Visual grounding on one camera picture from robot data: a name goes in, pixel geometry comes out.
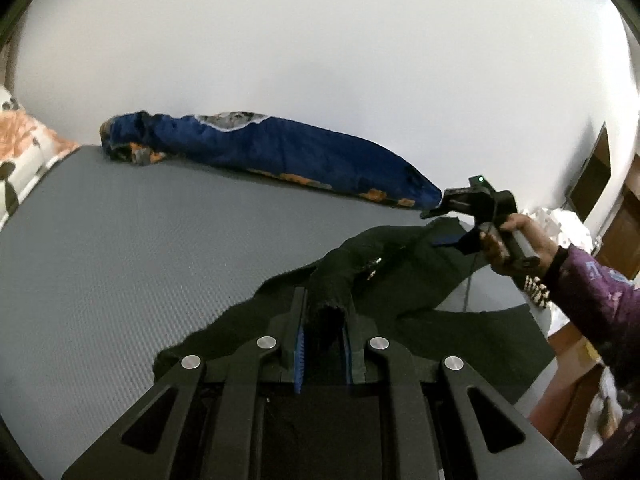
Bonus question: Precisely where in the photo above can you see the black pants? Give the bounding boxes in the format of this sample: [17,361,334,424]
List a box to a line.
[153,218,554,403]

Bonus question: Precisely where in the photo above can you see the purple sleeved right forearm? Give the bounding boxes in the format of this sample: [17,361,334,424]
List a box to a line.
[542,246,639,396]

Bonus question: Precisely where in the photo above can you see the person's right hand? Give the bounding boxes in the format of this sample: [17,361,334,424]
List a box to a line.
[480,214,560,278]

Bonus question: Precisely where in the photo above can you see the white crumpled cloth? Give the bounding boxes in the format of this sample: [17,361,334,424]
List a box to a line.
[528,207,601,255]

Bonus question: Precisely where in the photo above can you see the black white striped cloth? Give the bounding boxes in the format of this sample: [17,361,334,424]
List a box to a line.
[522,275,550,309]

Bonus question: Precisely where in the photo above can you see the brown wooden wardrobe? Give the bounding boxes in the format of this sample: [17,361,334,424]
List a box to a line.
[597,155,640,281]

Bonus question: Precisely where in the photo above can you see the grey mesh mattress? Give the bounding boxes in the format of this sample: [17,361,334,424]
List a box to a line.
[0,144,561,480]

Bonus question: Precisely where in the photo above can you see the blue fleece blanket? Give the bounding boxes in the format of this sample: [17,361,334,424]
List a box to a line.
[100,110,442,210]

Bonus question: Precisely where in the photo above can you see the floral pillow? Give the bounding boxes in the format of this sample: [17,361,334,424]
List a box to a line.
[0,87,80,226]

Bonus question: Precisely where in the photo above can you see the dark wall-mounted television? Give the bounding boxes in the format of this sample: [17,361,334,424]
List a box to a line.
[566,122,611,222]

